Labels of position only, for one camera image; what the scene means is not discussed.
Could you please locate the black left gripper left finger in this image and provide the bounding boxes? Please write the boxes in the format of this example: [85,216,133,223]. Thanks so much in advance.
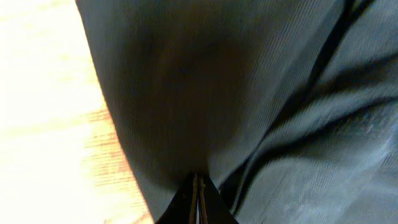
[155,173,198,224]

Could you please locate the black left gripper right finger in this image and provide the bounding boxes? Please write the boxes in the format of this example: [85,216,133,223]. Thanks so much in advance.
[198,175,238,224]

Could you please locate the black polo shirt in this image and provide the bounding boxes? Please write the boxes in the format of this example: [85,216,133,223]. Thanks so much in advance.
[76,0,397,223]

